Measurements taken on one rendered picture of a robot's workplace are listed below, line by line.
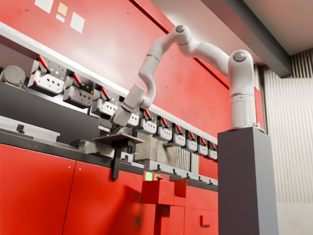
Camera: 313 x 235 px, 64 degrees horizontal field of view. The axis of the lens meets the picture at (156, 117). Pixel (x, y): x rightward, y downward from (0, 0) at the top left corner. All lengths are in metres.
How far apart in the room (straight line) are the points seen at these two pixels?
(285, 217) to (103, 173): 3.57
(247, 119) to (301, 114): 3.54
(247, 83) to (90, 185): 0.94
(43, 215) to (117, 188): 0.42
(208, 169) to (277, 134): 1.69
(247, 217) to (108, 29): 1.42
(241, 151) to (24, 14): 1.26
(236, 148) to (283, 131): 3.61
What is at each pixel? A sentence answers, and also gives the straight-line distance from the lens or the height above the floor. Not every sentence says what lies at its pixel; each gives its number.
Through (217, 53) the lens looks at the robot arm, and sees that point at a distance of 1.44.
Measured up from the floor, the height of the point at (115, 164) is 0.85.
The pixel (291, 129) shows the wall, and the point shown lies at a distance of 4.72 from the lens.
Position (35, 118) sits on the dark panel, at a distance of 1.97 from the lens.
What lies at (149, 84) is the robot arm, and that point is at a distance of 1.52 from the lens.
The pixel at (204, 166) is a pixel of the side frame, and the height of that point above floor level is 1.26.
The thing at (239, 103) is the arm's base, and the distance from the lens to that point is 1.27.
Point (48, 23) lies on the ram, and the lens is 1.58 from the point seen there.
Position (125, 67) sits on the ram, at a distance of 1.83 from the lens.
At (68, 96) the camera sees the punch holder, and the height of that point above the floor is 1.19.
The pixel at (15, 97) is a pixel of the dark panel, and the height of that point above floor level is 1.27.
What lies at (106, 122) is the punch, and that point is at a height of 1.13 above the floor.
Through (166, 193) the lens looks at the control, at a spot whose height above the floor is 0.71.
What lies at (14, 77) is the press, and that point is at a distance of 4.17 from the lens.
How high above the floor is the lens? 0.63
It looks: 20 degrees up
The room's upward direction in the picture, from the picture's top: 5 degrees clockwise
